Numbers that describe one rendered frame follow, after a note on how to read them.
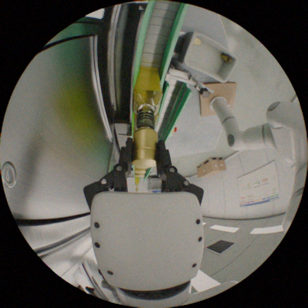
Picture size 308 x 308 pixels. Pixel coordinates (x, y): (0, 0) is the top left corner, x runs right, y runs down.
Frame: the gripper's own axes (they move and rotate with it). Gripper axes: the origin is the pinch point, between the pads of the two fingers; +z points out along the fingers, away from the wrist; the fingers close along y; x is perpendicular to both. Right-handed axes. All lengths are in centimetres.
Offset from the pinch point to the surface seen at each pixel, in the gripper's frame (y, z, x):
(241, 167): 361, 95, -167
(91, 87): -12.5, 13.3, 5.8
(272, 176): 360, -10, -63
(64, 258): -12.6, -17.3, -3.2
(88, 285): -16.5, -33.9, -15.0
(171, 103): 11.7, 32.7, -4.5
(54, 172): -12.5, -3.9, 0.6
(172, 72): 7.7, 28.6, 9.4
